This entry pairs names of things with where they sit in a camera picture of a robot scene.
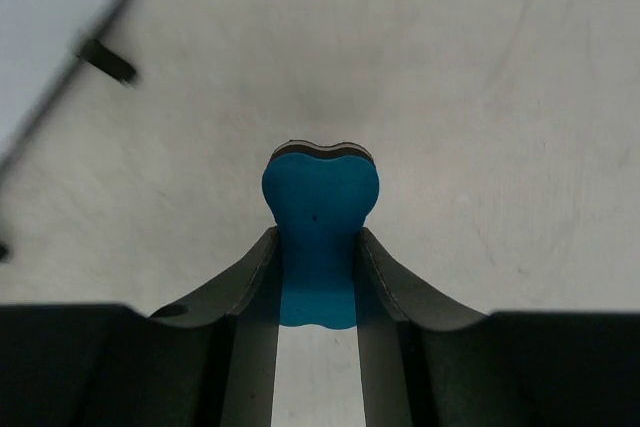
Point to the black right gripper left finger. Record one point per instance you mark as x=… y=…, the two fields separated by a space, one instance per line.
x=206 y=359

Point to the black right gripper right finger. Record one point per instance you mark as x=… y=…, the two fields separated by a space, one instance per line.
x=428 y=360

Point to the blue bone-shaped eraser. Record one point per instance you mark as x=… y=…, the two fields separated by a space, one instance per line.
x=320 y=197

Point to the black whiteboard clip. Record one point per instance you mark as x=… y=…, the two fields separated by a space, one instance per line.
x=95 y=53

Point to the white whiteboard black frame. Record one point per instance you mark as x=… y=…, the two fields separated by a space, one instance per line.
x=39 y=44

